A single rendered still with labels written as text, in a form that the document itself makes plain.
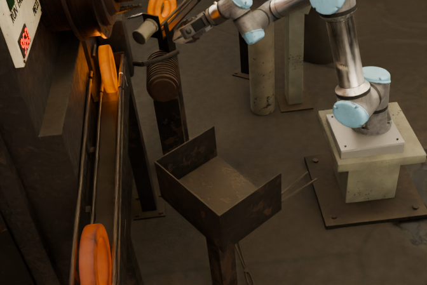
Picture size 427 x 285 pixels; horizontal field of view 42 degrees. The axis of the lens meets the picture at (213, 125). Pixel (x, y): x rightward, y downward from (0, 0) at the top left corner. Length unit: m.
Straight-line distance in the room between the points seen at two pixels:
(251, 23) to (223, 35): 1.38
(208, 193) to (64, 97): 0.46
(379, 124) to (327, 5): 0.55
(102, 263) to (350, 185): 1.14
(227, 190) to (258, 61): 1.11
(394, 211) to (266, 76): 0.83
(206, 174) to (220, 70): 1.55
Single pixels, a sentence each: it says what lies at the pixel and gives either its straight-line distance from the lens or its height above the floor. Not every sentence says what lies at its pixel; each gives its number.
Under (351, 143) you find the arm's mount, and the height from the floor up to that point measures 0.34.
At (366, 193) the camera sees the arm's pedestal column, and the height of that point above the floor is 0.06.
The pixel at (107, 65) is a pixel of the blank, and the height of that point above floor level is 0.78.
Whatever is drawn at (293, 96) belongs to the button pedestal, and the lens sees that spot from 2.74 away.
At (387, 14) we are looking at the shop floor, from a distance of 3.59.
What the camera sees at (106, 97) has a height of 0.66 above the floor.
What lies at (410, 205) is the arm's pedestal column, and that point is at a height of 0.02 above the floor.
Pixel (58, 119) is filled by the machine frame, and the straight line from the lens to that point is 1.42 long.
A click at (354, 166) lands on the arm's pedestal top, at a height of 0.28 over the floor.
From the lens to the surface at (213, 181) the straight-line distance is 1.54.
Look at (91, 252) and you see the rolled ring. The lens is 1.23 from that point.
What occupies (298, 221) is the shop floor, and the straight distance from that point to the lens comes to 2.23.
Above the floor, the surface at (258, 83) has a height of 0.19.
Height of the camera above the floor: 1.69
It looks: 39 degrees down
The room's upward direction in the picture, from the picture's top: 6 degrees counter-clockwise
